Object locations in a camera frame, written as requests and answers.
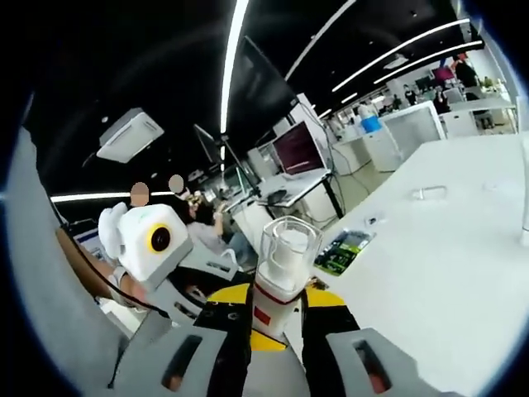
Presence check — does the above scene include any computer monitor with dark red screen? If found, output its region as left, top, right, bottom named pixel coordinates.
left=270, top=120, right=331, bottom=178

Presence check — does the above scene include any ceiling air conditioner unit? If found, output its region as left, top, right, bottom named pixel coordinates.
left=95, top=108, right=165, bottom=164

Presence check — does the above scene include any green printed packet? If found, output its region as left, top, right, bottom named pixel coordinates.
left=312, top=229, right=377, bottom=277

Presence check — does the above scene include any person's left hand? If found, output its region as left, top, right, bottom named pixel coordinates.
left=117, top=275, right=152, bottom=309

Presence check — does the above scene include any thin black monitor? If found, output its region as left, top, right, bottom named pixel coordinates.
left=193, top=123, right=219, bottom=165

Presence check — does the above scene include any large black display screen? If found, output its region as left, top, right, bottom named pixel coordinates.
left=233, top=35, right=299, bottom=140

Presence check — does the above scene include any white standing desk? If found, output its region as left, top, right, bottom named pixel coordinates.
left=225, top=169, right=346, bottom=220

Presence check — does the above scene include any white office desk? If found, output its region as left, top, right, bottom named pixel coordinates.
left=437, top=94, right=520, bottom=140

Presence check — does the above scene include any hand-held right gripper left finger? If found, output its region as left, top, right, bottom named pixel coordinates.
left=107, top=284, right=253, bottom=397

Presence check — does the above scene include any curved ceiling light strip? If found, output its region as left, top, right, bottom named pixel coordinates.
left=219, top=0, right=251, bottom=123

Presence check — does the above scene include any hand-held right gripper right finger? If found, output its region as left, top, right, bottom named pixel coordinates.
left=301, top=291, right=455, bottom=397

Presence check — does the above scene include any person's grey clothing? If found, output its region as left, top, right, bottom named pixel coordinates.
left=6, top=123, right=137, bottom=397

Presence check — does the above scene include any white frosted-panel cabinet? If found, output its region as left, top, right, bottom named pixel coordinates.
left=378, top=101, right=447, bottom=173

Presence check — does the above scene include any red-label white skincare bottle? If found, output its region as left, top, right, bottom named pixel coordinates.
left=252, top=215, right=324, bottom=347

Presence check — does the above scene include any black tripod stand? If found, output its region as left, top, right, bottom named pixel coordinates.
left=218, top=132, right=265, bottom=199

